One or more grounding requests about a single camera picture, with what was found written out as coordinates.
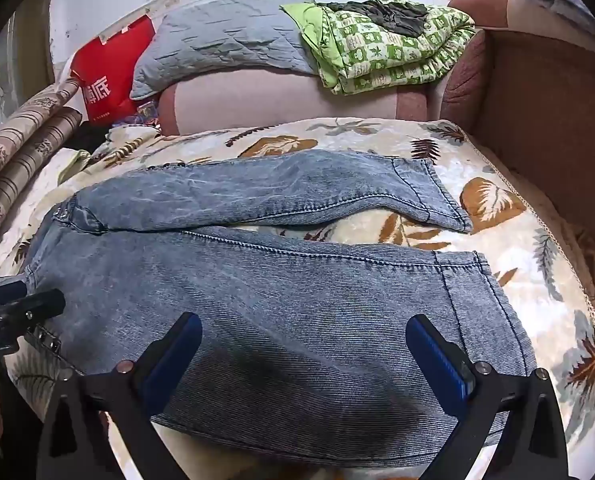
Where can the striped beige roll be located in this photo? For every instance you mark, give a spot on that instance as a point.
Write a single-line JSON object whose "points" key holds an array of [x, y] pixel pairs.
{"points": [[27, 115], [12, 175]]}

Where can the blue denim pants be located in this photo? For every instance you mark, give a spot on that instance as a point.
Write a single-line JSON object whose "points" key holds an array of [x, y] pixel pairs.
{"points": [[277, 300]]}

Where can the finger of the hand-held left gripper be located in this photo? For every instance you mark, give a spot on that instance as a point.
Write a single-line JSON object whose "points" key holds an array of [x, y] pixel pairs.
{"points": [[10, 290], [42, 305]]}

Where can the colourful printed cloth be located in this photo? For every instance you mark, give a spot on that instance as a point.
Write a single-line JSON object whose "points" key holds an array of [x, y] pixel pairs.
{"points": [[145, 112]]}

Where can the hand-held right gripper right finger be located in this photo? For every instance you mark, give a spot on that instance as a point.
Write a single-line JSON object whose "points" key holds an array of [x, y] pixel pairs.
{"points": [[438, 360]]}

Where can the dark grey garment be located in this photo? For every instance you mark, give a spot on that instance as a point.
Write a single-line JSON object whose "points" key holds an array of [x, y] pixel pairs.
{"points": [[382, 15]]}

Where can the red paper bag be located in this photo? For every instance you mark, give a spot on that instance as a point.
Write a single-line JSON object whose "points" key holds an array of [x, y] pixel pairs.
{"points": [[110, 70]]}

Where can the leaf print blanket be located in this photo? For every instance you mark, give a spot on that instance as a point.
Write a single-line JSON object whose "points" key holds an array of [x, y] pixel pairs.
{"points": [[497, 200]]}

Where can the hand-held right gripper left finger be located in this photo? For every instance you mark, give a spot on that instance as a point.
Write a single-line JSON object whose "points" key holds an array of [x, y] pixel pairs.
{"points": [[176, 357]]}

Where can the light green cloth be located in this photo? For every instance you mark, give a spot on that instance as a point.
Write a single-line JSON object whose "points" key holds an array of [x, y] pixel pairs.
{"points": [[73, 164]]}

